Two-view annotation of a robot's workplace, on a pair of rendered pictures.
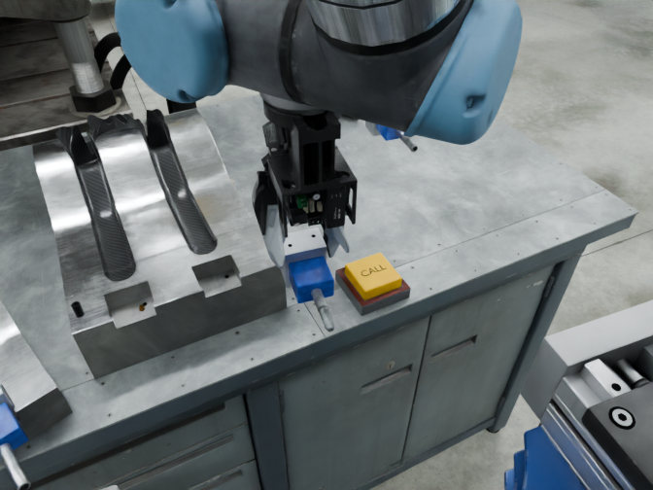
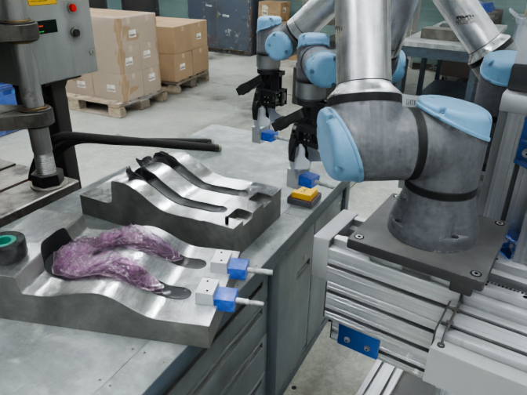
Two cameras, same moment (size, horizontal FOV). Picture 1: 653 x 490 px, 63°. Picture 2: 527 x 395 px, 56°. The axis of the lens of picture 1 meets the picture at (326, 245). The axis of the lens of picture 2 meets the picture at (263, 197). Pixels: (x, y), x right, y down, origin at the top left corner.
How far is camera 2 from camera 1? 96 cm
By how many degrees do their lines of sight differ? 34
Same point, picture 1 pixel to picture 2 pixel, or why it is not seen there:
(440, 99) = (398, 69)
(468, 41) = (401, 56)
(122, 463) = (234, 327)
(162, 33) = (332, 67)
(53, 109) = (20, 192)
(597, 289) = not seen: hidden behind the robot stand
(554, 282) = (344, 201)
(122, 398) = (253, 260)
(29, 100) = not seen: outside the picture
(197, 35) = not seen: hidden behind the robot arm
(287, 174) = (311, 126)
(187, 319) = (258, 221)
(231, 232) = (247, 186)
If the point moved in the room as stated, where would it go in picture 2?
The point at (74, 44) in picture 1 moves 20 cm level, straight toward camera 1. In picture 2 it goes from (45, 141) to (92, 154)
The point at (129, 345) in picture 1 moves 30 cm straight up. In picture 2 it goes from (244, 237) to (244, 121)
